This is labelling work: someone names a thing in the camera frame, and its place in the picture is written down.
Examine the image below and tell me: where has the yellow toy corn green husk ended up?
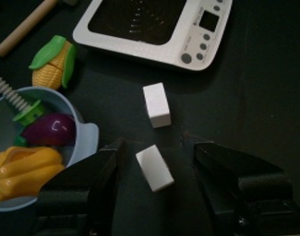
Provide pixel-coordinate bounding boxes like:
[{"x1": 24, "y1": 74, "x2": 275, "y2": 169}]
[{"x1": 28, "y1": 34, "x2": 79, "y2": 91}]

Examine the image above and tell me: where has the wooden toy hammer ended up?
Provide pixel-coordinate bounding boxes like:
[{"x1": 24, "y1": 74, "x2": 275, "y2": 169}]
[{"x1": 0, "y1": 0, "x2": 80, "y2": 58}]

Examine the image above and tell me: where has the yellow toy bell pepper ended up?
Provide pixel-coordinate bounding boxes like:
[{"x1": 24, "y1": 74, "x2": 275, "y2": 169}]
[{"x1": 0, "y1": 146, "x2": 68, "y2": 202}]

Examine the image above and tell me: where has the white handheld device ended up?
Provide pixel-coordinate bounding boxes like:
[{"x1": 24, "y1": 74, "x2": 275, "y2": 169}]
[{"x1": 72, "y1": 0, "x2": 235, "y2": 72}]

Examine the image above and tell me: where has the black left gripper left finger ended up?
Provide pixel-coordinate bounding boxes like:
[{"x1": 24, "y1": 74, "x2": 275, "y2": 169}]
[{"x1": 30, "y1": 137, "x2": 127, "y2": 236}]

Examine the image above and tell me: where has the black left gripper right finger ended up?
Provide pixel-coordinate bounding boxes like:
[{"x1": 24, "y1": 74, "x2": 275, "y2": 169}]
[{"x1": 194, "y1": 141, "x2": 300, "y2": 236}]

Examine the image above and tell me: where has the white rectangular block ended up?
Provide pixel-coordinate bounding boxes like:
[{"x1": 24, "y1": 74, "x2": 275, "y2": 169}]
[
  {"x1": 143, "y1": 81, "x2": 174, "y2": 129},
  {"x1": 135, "y1": 144, "x2": 176, "y2": 193}
]

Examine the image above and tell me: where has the purple toy eggplant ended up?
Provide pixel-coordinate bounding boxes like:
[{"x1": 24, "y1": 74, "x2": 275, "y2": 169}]
[{"x1": 13, "y1": 112, "x2": 77, "y2": 148}]

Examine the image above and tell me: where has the light blue bowl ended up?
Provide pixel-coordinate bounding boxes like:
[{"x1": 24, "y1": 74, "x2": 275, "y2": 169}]
[{"x1": 0, "y1": 86, "x2": 101, "y2": 213}]

